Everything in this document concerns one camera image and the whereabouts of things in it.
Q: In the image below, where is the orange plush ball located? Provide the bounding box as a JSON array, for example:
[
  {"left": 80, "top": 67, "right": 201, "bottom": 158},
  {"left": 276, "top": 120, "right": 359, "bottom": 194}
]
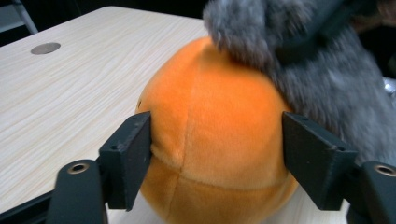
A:
[{"left": 134, "top": 36, "right": 300, "bottom": 224}]

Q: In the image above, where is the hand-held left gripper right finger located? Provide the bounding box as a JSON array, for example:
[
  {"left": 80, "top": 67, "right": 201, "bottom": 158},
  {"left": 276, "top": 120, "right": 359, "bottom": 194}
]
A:
[{"left": 281, "top": 111, "right": 359, "bottom": 211}]

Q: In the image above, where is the white metal stand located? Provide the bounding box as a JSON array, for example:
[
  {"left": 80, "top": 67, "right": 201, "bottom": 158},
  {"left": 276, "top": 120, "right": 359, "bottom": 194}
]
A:
[{"left": 0, "top": 0, "right": 39, "bottom": 35}]

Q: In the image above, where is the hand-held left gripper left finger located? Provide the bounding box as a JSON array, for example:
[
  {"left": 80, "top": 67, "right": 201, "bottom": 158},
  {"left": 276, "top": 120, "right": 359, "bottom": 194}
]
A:
[{"left": 98, "top": 111, "right": 153, "bottom": 212}]

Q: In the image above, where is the grey fluffy towel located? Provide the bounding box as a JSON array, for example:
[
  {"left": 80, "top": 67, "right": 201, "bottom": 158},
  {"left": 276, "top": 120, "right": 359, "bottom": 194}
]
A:
[{"left": 202, "top": 0, "right": 396, "bottom": 167}]

